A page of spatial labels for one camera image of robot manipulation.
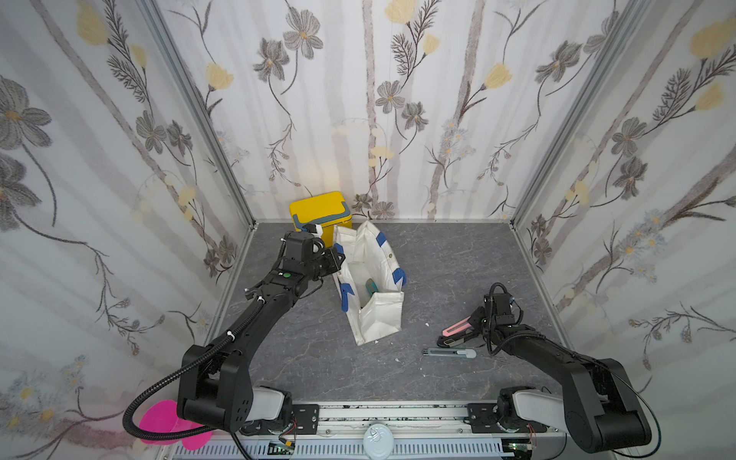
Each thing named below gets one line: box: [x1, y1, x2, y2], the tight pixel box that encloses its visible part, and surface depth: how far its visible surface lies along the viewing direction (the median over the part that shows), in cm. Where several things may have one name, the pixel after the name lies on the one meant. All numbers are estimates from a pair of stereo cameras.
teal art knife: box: [365, 277, 380, 299], surface depth 101 cm
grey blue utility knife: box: [422, 346, 478, 360], surface depth 87 cm
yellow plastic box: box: [289, 191, 353, 249], surface depth 106 cm
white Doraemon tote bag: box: [333, 220, 408, 346], surface depth 88 cm
